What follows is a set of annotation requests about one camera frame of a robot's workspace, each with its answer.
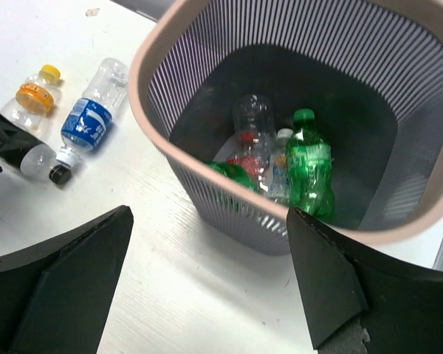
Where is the black label clear bottle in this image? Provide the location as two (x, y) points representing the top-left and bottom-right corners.
(0, 141), (72, 187)

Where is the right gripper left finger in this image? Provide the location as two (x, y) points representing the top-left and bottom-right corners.
(0, 206), (134, 353)

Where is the green plastic bottle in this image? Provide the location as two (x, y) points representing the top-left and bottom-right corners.
(285, 108), (335, 223)
(205, 162), (259, 193)

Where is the orange cap small bottle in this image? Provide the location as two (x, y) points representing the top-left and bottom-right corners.
(0, 64), (61, 135)

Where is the red label red cap bottle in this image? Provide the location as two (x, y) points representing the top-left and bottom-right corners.
(226, 131), (267, 182)

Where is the white cap labelled bottle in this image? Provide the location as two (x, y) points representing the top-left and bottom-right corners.
(267, 128), (293, 205)

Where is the grey mesh waste bin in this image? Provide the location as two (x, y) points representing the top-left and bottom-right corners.
(129, 1), (443, 255)

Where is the blue label clear bottle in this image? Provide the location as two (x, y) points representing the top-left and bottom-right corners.
(56, 58), (128, 169)

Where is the clear unlabelled plastic bottle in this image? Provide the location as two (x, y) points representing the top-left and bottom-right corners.
(233, 94), (275, 172)

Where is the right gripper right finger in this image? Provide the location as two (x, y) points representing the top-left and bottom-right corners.
(286, 208), (443, 353)

